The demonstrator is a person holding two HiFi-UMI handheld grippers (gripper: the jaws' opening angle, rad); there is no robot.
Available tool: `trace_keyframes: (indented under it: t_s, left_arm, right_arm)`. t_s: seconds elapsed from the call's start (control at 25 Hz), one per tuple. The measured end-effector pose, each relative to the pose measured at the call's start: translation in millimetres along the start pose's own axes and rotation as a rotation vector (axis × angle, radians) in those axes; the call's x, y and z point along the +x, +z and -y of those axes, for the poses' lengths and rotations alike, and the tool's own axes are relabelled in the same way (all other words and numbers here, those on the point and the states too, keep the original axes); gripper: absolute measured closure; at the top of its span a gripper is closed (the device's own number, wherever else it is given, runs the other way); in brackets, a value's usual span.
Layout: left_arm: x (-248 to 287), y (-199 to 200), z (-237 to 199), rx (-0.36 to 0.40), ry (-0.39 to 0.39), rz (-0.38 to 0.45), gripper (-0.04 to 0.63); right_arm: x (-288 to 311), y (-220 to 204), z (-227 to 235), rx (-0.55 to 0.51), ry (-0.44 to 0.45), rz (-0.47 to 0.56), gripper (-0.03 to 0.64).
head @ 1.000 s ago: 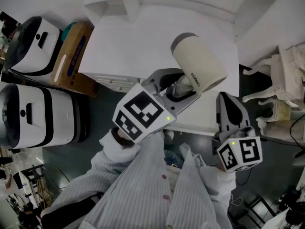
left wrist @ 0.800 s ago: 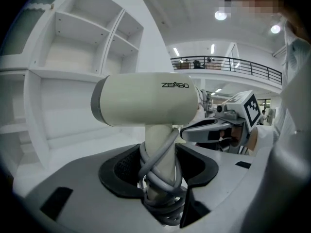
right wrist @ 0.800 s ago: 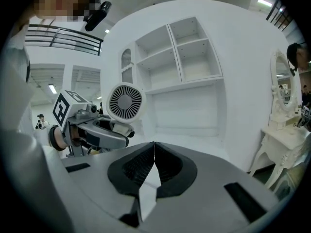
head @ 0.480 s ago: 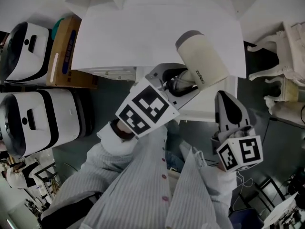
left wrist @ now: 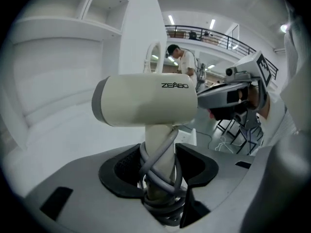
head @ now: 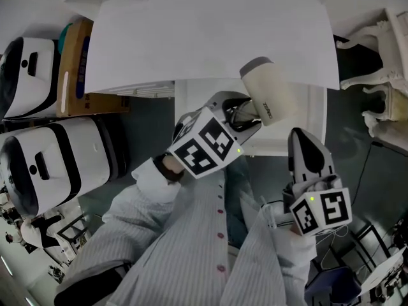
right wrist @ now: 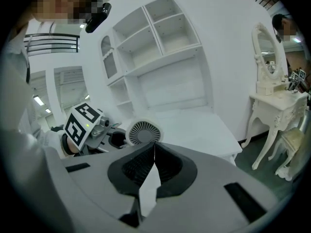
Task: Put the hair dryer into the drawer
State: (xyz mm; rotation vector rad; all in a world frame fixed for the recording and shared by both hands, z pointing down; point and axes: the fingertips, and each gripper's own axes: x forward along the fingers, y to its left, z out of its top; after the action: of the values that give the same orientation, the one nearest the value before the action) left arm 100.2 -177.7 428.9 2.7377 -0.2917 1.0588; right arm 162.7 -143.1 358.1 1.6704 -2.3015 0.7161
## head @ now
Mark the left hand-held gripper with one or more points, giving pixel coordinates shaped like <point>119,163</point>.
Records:
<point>204,145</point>

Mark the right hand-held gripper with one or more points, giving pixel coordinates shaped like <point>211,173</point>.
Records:
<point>325,209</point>

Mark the cream hair dryer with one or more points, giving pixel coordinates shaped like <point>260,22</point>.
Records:
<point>274,91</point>

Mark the person's right forearm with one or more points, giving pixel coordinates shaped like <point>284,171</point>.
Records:
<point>293,250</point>

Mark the white chest of drawers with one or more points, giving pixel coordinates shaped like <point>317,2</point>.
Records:
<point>207,37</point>

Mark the person's jeans leg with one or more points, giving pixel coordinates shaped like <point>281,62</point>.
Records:
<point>239,196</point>

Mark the ornate white cushioned stool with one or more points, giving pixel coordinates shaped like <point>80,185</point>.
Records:
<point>395,104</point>

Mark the dark blue chair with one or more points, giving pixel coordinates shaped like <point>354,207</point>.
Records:
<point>334,285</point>

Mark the striped white shirt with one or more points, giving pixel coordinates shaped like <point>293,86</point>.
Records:
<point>191,250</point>

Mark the ornate white vanity table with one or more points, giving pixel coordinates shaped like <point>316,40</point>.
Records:
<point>392,43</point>

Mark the brown cardboard box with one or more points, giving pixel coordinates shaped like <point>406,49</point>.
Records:
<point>73,84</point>

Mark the large white black robot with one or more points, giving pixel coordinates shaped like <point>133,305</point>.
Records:
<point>63,158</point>

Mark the teal round object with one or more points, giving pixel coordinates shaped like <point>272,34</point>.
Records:
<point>64,32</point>

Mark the small white black robot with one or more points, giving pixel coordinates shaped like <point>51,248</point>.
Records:
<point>35,75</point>

